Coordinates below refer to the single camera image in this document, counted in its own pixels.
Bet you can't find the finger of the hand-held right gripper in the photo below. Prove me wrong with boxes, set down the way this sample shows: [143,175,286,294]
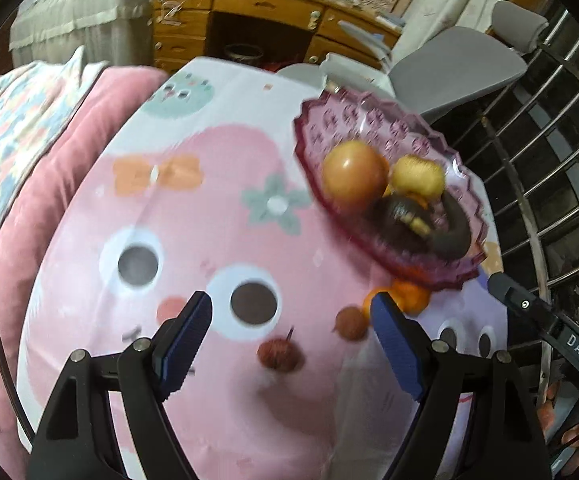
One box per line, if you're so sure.
[487,272,579,396]

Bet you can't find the grey office chair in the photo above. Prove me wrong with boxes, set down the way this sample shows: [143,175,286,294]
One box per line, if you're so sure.
[277,0,550,126]

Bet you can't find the red lychee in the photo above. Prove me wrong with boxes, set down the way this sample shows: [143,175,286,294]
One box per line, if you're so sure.
[334,306,369,343]
[257,338,303,372]

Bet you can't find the wooden desk with drawers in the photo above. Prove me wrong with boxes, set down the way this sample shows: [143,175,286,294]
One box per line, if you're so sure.
[152,0,403,73]

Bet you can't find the dark avocado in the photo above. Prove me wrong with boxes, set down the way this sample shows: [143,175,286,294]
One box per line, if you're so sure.
[369,197,437,251]

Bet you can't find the red apple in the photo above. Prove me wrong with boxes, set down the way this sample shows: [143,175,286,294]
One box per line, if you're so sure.
[322,141,390,213]

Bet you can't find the pink plastic bowl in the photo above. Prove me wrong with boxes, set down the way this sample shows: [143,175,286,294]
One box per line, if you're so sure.
[293,87,490,291]

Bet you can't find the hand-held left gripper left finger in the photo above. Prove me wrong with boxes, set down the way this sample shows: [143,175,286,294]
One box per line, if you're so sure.
[26,291,214,480]

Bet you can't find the yellow pear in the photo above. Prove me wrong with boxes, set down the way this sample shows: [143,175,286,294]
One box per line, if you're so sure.
[392,156,446,200]

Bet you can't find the blackened banana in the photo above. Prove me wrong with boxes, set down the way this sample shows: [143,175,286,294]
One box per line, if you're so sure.
[409,192,471,261]

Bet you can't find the black waste bin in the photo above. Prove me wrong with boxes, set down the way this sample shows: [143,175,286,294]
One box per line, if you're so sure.
[224,42,263,63]

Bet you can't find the cartoon printed tablecloth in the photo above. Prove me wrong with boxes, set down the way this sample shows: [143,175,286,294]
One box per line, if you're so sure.
[17,57,510,480]

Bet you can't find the pink blanket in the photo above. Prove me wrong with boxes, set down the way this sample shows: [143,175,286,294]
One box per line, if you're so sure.
[0,62,170,480]

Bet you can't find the metal window railing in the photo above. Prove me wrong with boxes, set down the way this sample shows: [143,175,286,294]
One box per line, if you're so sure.
[419,0,579,361]

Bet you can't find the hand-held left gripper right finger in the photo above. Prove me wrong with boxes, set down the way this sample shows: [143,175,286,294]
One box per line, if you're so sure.
[370,291,553,480]

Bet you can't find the white storage box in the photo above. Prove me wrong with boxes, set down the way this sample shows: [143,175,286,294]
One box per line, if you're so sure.
[319,52,395,96]

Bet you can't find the floral pastel blanket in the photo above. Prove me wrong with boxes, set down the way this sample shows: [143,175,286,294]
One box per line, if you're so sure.
[0,45,110,251]

